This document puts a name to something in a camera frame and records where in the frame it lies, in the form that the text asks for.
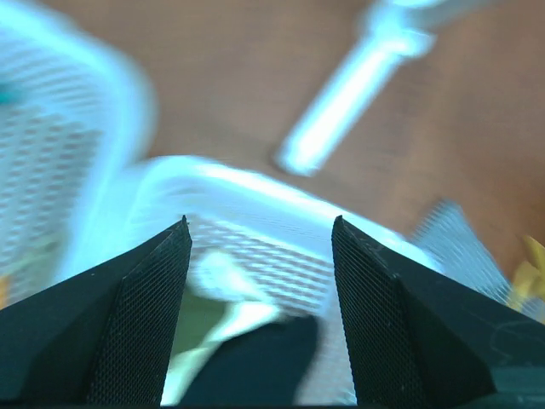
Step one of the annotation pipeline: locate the white laundry basket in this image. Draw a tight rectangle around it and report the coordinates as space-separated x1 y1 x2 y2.
74 156 436 405

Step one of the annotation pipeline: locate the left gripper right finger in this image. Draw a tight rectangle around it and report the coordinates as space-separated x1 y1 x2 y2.
331 217 544 405

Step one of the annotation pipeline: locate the white clothespin basket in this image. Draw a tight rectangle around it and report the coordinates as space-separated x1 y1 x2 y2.
0 0 158 308

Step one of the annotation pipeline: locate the grey striped underwear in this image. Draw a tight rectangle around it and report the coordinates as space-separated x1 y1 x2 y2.
410 199 512 303

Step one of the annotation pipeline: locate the silver clothes rack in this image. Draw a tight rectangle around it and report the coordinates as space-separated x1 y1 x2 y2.
274 0 503 178

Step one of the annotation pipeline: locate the olive green garment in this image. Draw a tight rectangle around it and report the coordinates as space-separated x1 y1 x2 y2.
169 289 234 371

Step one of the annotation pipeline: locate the cream garment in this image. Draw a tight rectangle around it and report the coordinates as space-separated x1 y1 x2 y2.
163 250 285 400

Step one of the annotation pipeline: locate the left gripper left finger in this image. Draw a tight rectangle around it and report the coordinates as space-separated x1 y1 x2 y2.
1 220 192 405

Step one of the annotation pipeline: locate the orange clothespin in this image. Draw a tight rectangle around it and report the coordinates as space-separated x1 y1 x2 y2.
0 275 10 309

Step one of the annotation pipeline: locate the teal clothespin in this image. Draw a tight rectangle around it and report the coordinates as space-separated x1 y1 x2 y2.
0 83 20 107

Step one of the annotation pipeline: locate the yellow plastic hanger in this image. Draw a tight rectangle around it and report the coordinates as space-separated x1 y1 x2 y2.
506 236 544 324

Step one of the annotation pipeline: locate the black garment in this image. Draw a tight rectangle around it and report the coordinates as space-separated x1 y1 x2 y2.
178 315 318 408

